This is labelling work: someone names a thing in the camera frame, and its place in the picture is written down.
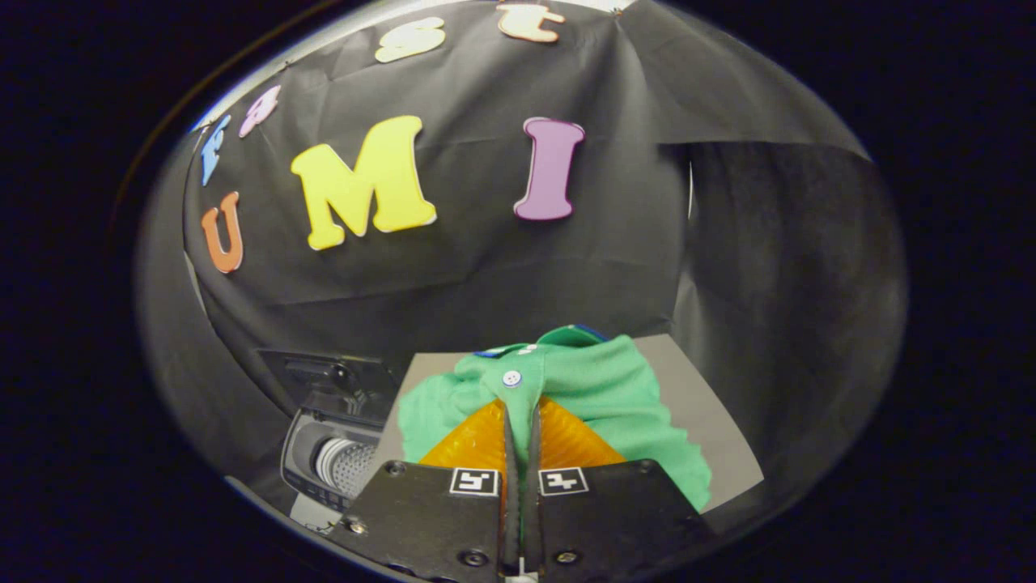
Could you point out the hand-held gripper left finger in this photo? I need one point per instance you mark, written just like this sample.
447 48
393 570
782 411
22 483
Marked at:
437 518

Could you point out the beige metal cabinet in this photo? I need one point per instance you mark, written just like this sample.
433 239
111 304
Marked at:
704 405

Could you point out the dark washing machine lid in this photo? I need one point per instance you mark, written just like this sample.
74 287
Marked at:
324 376

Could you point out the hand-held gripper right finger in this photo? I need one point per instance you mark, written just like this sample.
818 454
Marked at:
607 518

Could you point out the green polo shirt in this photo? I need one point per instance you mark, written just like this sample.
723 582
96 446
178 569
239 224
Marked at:
615 389

